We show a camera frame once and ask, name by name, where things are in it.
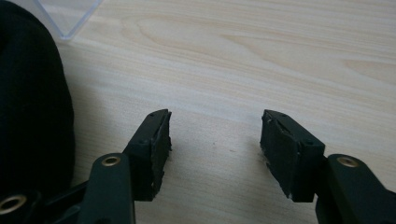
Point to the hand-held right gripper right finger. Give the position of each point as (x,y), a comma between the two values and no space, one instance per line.
(289,152)

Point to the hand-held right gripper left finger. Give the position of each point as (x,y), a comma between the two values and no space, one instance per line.
(152,149)

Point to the clear plastic box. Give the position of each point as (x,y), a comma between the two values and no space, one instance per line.
(67,15)

